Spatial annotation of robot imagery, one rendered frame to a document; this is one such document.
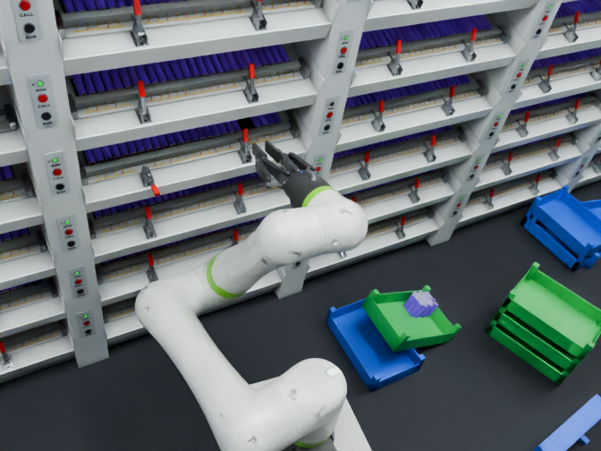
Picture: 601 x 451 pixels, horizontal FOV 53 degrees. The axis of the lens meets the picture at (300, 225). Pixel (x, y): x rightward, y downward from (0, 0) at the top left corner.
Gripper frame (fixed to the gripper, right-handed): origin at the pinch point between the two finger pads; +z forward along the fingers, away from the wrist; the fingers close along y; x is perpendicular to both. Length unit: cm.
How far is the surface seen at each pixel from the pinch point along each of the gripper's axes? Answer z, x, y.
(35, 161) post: 6, 6, -51
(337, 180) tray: 17.2, -25.6, 33.8
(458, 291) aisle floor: 3, -80, 84
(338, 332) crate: 2, -76, 29
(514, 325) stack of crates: -25, -74, 84
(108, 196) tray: 10.4, -8.5, -37.0
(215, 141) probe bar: 15.6, -2.7, -7.1
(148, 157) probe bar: 15.0, -3.1, -25.2
